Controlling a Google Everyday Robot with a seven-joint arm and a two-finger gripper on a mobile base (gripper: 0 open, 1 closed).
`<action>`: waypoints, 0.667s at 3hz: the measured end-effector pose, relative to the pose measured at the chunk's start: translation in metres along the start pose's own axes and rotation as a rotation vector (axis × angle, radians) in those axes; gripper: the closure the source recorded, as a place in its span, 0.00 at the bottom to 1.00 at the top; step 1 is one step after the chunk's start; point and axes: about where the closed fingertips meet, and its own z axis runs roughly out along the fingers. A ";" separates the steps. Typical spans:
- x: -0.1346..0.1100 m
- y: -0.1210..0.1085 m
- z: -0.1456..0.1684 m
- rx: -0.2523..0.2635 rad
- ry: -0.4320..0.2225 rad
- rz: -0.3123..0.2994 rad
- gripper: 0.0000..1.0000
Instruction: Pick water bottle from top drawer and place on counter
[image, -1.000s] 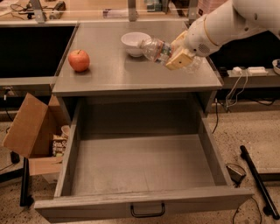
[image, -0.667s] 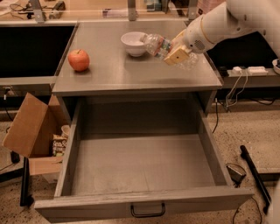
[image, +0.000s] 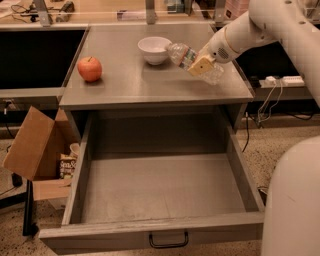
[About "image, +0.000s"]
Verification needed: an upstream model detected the black drawer handle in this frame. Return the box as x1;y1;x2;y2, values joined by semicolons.
148;232;189;249

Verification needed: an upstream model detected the white power strip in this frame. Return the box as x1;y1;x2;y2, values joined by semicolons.
263;76;305;87

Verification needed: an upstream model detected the red apple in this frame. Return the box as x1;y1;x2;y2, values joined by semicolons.
77;56;102;82

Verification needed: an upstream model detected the brown cardboard box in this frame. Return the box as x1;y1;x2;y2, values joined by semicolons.
3;106;78;201

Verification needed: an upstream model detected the white paper cup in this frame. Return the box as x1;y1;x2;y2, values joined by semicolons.
70;143;80;157

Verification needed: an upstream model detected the snack bag in box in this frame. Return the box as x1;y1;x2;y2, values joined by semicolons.
58;154;76;179

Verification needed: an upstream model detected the white ceramic bowl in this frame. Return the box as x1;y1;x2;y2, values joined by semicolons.
138;37;171;65

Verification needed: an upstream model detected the clear plastic water bottle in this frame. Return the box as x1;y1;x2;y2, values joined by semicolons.
167;43;224;85

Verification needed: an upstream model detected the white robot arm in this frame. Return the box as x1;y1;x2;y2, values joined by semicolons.
189;0;320;256

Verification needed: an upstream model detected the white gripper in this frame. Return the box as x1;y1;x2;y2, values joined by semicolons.
188;27;240;76

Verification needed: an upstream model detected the grey cabinet with counter top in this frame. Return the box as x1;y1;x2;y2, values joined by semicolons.
58;22;255;141

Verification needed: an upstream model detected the black stand leg left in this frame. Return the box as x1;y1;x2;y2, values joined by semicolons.
22;181;38;237

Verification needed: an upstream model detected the pink storage box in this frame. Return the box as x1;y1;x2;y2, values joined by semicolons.
225;0;250;19

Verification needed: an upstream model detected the open grey top drawer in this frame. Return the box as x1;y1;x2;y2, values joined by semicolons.
39;110;264;255

